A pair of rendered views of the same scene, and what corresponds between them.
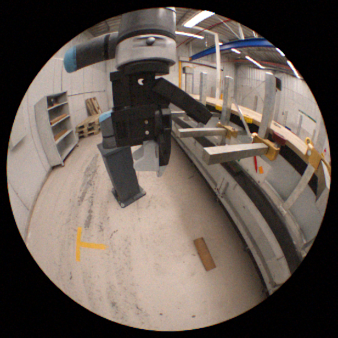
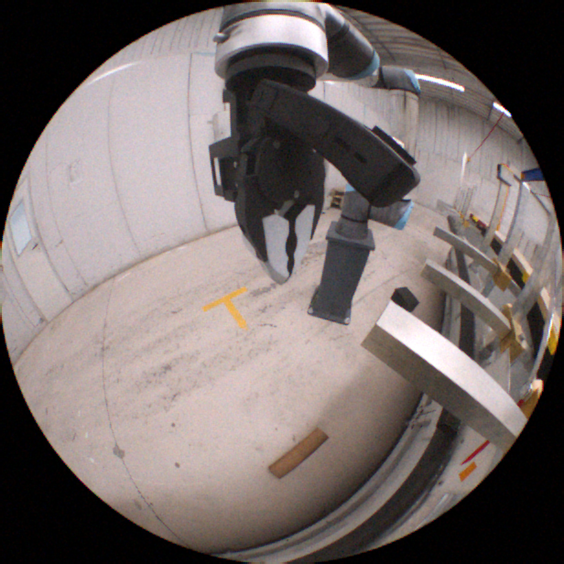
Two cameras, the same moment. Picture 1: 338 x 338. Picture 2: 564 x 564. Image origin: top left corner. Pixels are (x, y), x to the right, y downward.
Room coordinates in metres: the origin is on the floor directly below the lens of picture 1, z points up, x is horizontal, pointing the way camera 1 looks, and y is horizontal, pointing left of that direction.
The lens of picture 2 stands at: (0.13, -0.11, 0.94)
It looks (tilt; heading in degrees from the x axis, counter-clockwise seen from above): 41 degrees down; 65
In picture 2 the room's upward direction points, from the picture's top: straight up
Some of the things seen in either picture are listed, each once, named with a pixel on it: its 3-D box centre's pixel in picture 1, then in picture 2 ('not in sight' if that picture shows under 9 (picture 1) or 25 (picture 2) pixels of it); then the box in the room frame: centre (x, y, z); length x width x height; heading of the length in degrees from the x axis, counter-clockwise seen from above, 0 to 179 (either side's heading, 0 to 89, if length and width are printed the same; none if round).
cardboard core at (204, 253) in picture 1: (204, 254); (299, 453); (0.14, -0.28, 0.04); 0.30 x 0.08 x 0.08; 16
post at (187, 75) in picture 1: (186, 96); (492, 227); (1.08, -0.16, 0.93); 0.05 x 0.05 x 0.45; 16
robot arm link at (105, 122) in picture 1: (110, 122); (360, 200); (0.82, 0.45, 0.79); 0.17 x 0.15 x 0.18; 110
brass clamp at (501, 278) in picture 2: not in sight; (499, 272); (0.80, -0.23, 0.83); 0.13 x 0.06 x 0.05; 16
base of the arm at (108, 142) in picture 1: (111, 137); (352, 223); (0.82, 0.46, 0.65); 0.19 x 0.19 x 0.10
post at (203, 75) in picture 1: (202, 103); (506, 251); (0.83, -0.23, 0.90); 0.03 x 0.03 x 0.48; 16
